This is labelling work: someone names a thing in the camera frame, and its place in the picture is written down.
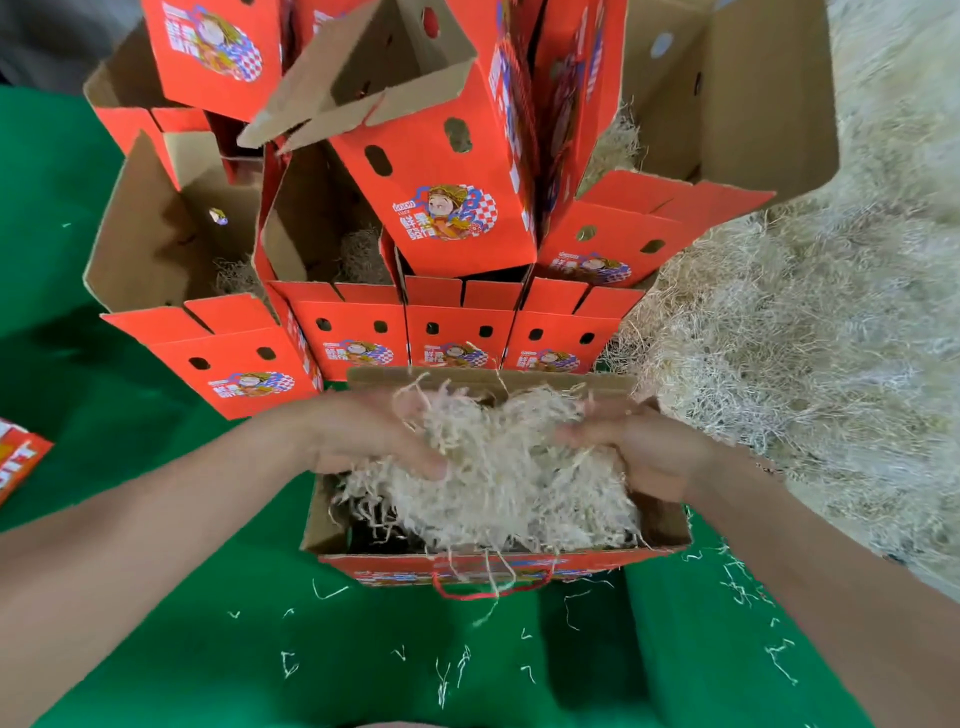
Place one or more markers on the person's right hand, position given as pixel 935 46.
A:
pixel 645 450

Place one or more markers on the person's right forearm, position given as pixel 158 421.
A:
pixel 840 585

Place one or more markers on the pile of wood wool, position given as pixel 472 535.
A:
pixel 825 330

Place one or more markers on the group of red boxes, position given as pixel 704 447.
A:
pixel 18 458

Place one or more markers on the small straw filler clump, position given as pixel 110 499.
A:
pixel 365 258
pixel 495 480
pixel 612 150
pixel 236 276

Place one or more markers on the person's left forearm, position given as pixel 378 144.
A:
pixel 135 570

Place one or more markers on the person's left hand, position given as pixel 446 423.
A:
pixel 368 435

